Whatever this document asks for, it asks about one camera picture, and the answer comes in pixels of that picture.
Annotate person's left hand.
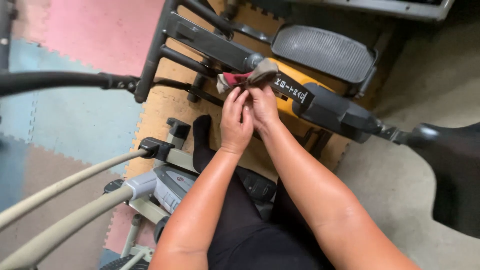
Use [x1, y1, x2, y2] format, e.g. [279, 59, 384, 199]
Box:
[220, 87, 255, 155]

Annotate person's right hand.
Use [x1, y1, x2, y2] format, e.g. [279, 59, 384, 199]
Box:
[245, 84, 281, 133]

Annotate grey and red cloth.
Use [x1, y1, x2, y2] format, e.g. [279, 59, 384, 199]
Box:
[216, 58, 279, 94]

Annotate black sock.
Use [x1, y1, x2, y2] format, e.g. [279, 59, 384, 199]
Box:
[192, 114, 219, 174]

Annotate tan foam mat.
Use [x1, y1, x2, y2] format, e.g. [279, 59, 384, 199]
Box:
[124, 0, 354, 181]

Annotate grey ribbed foot pedal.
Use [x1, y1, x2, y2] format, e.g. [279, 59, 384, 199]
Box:
[270, 24, 378, 85]

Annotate yellow black elliptical machine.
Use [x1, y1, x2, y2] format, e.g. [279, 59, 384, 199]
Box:
[134, 0, 413, 150]

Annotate grey beige exercise machine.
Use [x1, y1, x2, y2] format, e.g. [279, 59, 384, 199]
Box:
[100, 117, 278, 270]

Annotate black trousers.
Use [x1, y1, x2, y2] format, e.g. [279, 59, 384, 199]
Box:
[202, 150, 335, 270]

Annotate large pink foam mat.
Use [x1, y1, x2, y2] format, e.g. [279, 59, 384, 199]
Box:
[14, 0, 166, 78]

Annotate light blue foam mat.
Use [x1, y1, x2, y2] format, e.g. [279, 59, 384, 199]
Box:
[0, 37, 146, 176]

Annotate small pink foam mat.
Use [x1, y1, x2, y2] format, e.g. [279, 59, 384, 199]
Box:
[104, 203, 158, 254]

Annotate brown foam mat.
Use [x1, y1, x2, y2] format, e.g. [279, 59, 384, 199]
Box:
[0, 144, 125, 270]

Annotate black ribbed pedal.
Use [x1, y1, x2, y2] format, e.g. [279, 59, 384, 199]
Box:
[99, 254, 151, 270]

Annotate black machine housing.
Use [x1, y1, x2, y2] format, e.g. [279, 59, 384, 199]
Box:
[407, 121, 480, 239]

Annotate black upright pole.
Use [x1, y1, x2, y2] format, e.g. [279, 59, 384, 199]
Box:
[0, 0, 19, 72]

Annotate grey metal frame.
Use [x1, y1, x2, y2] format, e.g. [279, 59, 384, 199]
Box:
[288, 0, 457, 22]

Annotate black padded handlebar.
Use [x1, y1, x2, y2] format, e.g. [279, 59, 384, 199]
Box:
[0, 70, 142, 98]

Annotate beige handlebar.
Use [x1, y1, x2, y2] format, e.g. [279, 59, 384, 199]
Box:
[0, 185, 136, 270]
[0, 148, 151, 232]

